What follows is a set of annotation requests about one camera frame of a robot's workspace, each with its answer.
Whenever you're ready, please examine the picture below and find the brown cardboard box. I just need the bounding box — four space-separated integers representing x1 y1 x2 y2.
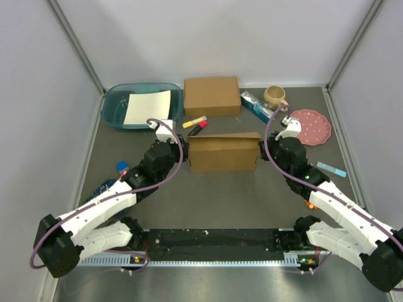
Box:
184 76 241 117
188 132 261 173

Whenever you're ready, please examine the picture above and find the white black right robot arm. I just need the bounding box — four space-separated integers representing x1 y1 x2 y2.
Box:
259 131 402 293

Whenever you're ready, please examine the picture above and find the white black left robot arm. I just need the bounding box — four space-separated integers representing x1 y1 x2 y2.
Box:
30 135 188 278

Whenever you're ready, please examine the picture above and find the closed brown cardboard box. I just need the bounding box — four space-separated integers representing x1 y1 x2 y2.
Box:
184 76 241 117

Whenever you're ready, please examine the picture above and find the pink dotted plate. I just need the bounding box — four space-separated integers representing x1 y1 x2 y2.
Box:
291 109 332 147

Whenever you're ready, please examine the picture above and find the yellow highlighter pen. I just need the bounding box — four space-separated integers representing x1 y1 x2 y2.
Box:
182 116 207 129

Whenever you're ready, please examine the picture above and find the black pink highlighter pen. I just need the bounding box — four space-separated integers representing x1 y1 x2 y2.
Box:
188 120 207 137

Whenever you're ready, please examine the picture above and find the blue toothbrush package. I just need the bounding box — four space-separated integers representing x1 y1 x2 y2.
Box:
240 91 274 124

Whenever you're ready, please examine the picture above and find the white paper sheet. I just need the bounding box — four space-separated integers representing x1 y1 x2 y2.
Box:
123 90 171 126

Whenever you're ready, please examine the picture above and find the orange plush flower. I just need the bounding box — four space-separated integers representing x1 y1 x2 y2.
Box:
306 203 317 210

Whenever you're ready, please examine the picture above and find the light blue marker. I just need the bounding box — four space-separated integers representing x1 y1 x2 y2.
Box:
316 162 347 178

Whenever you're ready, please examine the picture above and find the beige ceramic mug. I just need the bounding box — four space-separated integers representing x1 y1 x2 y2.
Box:
263 86 288 110

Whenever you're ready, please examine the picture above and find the dark blue patterned pouch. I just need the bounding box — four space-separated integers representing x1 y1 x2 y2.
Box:
83 179 117 204

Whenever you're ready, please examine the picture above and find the teal plastic bin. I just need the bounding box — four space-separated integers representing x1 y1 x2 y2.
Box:
101 82 184 130

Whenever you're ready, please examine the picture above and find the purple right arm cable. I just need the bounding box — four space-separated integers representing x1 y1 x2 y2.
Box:
263 105 403 274

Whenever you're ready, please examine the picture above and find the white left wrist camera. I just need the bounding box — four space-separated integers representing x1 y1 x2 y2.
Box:
147 119 177 143

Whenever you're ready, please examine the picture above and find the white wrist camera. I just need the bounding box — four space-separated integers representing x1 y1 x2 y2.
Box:
147 119 177 143
275 116 302 141

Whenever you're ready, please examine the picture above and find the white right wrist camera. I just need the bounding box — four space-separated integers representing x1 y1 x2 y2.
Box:
275 116 302 141

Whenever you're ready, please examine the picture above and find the grey slotted cable duct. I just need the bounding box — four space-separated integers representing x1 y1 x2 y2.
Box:
78 254 317 267

